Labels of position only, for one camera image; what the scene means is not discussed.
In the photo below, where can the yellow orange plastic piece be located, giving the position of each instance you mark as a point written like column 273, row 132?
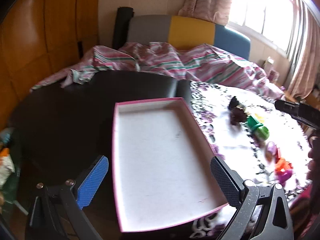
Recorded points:
column 258, row 117

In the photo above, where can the window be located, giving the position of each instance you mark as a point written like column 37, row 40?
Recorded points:
column 262, row 10

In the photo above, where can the pink cardboard box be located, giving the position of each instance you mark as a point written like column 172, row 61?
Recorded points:
column 162, row 160

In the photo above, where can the light green plastic toy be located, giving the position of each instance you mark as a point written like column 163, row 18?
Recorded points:
column 262, row 131

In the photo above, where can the pink striped blanket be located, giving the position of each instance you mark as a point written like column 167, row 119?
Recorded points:
column 160, row 57

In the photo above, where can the black rolled mat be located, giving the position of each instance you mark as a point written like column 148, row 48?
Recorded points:
column 121, row 27

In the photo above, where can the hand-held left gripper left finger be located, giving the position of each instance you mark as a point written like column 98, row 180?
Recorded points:
column 92, row 182

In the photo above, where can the white floral embroidered tablecloth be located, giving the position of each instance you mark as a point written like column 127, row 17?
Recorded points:
column 230, row 145

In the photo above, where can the person's pink clothing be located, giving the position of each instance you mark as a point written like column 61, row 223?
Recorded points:
column 307, row 205

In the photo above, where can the blue container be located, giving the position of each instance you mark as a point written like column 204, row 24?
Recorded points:
column 7, row 133

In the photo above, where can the purple heart toy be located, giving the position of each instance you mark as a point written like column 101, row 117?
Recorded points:
column 285, row 176

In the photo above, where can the person's right hand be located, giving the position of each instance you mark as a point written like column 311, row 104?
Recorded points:
column 315, row 160

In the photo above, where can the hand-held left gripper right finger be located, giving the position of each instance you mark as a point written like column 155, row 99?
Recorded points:
column 225, row 182

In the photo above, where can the white orange plastic bag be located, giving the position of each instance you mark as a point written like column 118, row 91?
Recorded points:
column 5, row 162

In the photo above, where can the teal plastic piece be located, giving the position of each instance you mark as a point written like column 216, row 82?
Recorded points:
column 253, row 123

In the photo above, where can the grey yellow blue headboard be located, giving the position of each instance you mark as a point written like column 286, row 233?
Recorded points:
column 190, row 30

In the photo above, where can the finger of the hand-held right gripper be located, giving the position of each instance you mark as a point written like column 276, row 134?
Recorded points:
column 287, row 107

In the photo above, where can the pink patterned curtain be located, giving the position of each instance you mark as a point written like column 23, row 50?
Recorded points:
column 305, row 67
column 207, row 0

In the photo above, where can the brown bristly brush head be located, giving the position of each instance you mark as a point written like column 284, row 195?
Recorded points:
column 237, row 117

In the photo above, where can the small purple cup toy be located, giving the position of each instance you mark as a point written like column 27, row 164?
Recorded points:
column 271, row 151

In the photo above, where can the wooden wardrobe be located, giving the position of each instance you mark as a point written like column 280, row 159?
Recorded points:
column 37, row 42

